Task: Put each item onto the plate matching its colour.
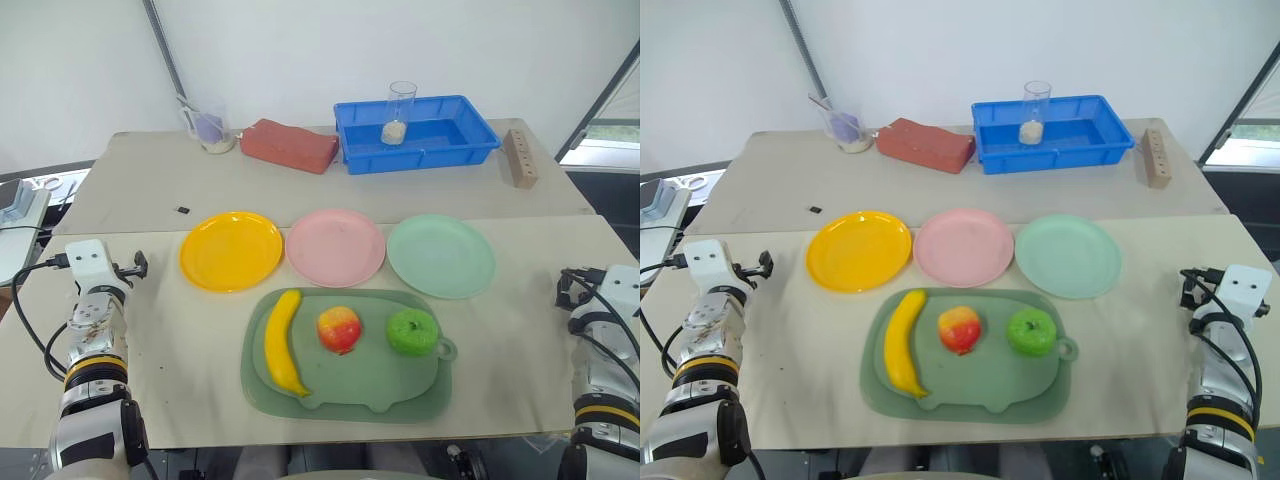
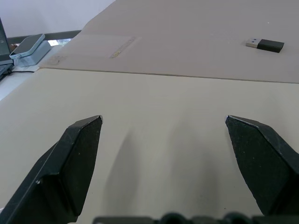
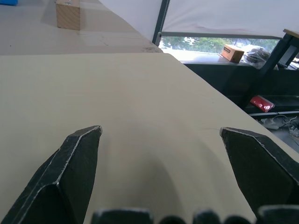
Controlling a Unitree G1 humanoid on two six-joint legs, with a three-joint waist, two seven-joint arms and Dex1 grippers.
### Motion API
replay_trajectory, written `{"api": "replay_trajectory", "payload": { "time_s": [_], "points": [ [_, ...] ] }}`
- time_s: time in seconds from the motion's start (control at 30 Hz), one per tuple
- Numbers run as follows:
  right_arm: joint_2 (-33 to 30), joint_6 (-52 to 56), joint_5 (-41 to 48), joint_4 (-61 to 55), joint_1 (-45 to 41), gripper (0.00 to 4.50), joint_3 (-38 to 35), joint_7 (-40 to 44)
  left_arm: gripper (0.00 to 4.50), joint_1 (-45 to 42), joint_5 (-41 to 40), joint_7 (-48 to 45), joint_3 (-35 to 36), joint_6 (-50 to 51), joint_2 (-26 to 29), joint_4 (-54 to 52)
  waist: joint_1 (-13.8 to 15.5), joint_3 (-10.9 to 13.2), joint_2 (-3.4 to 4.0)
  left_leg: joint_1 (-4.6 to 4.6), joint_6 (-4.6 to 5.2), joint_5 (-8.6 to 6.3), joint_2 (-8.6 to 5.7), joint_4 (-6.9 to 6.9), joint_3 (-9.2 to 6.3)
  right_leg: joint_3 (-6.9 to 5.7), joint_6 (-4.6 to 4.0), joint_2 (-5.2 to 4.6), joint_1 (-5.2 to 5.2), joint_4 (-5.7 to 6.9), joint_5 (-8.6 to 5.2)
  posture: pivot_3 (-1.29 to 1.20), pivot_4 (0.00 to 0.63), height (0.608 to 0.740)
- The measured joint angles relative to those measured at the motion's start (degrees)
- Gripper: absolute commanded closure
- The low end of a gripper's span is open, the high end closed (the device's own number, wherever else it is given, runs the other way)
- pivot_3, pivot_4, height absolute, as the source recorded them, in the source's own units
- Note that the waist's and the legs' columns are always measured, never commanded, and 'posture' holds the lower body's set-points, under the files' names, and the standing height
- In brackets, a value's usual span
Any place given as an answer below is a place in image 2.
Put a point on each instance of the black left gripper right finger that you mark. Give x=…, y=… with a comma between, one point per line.
x=261, y=163

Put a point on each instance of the smartphone in light blue case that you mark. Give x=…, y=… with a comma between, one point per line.
x=26, y=46

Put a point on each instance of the brown cardboard sheet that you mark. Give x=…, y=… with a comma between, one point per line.
x=187, y=42

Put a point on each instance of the dark laptop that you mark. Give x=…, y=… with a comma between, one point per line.
x=3, y=51

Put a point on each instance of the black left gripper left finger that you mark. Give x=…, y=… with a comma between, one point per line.
x=67, y=168

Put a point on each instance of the clear tape strip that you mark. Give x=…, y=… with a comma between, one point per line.
x=123, y=47

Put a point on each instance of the black USB dongle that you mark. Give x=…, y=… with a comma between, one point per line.
x=265, y=45

